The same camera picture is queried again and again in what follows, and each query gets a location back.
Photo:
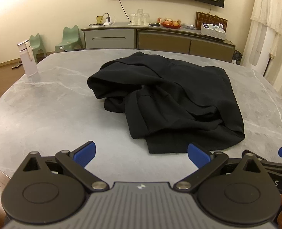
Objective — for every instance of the wooden framed board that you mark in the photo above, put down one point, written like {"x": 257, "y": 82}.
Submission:
{"x": 202, "y": 18}

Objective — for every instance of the black garment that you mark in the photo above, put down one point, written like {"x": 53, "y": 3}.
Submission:
{"x": 174, "y": 95}

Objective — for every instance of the white insulated bottle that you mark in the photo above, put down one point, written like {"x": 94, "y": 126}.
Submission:
{"x": 29, "y": 59}

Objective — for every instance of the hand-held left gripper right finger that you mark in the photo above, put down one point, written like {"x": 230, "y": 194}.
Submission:
{"x": 198, "y": 156}

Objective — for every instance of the small green plastic chair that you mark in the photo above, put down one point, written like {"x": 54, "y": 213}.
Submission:
{"x": 70, "y": 39}
{"x": 37, "y": 46}

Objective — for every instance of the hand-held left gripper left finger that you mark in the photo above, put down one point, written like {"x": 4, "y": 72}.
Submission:
{"x": 86, "y": 153}

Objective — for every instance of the white power strip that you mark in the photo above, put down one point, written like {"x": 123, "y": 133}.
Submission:
{"x": 108, "y": 23}

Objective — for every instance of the orange fruit bowl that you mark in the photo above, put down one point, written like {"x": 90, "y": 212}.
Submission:
{"x": 170, "y": 24}

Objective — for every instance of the flat black device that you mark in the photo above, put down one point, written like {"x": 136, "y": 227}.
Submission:
{"x": 154, "y": 24}

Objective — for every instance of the yellow green cup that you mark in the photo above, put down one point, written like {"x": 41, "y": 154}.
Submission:
{"x": 99, "y": 19}

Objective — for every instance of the grey and brown sideboard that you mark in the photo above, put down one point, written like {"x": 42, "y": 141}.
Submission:
{"x": 162, "y": 43}

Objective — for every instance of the white storage basket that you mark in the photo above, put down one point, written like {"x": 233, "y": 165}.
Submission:
{"x": 213, "y": 33}

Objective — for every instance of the glass cups on tray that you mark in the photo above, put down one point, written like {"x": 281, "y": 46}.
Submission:
{"x": 139, "y": 18}

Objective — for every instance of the black bag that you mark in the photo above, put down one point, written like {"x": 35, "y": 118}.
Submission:
{"x": 237, "y": 57}

